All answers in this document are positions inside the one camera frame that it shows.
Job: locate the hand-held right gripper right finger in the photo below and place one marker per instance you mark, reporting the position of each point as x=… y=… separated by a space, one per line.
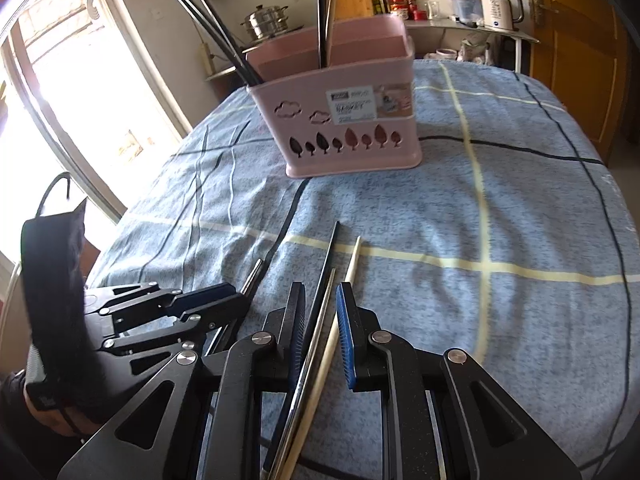
x=345 y=335

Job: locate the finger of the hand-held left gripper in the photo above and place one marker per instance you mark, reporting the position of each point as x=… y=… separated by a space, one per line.
x=225 y=312
x=215 y=292

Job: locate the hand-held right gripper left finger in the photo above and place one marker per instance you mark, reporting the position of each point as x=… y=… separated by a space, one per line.
x=298 y=330

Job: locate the metal chopstick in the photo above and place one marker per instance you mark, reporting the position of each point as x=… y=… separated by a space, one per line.
x=311 y=355
x=252 y=275

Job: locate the cream wooden chopstick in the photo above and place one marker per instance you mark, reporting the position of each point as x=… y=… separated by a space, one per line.
x=351 y=265
x=329 y=10

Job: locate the black chopstick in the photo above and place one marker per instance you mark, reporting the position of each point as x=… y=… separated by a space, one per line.
x=322 y=10
x=212 y=39
x=326 y=260
x=220 y=40
x=229 y=33

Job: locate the pink plastic utensil basket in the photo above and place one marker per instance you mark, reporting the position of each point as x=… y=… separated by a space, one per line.
x=350 y=125

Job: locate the person's left hand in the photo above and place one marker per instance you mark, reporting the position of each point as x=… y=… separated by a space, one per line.
x=52 y=419

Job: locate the blue plaid tablecloth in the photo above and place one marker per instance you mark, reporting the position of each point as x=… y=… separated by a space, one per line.
x=450 y=210

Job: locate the low stove shelf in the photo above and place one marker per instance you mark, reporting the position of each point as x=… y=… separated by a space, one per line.
x=222 y=74

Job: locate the steel steamer pot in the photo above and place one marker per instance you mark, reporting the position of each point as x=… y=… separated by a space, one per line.
x=265 y=22

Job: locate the outdoor fan unit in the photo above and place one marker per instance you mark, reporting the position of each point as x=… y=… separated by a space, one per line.
x=92 y=6

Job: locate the white bowl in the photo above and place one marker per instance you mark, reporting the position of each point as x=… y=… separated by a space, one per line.
x=442 y=54

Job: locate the crumpled plastic bag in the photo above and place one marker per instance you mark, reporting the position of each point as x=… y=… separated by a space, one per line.
x=474 y=47

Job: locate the small red lidded jar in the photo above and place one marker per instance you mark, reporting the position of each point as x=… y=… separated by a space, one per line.
x=418 y=15

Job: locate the clear glass cup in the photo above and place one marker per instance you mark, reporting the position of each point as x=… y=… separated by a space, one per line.
x=434 y=10

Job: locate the white kitchen side table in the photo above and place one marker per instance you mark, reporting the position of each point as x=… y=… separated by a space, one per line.
x=500 y=34

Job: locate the water filter pitcher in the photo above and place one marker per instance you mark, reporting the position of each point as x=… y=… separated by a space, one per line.
x=462 y=7

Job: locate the wooden door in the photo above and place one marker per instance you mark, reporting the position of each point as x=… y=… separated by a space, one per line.
x=575 y=60

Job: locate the white electric kettle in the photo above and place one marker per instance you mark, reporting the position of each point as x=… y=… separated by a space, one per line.
x=500 y=7

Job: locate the sliding glass door frame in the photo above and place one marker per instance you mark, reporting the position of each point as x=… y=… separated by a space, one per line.
x=140 y=85

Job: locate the wall power strip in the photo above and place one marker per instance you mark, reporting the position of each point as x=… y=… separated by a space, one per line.
x=206 y=59

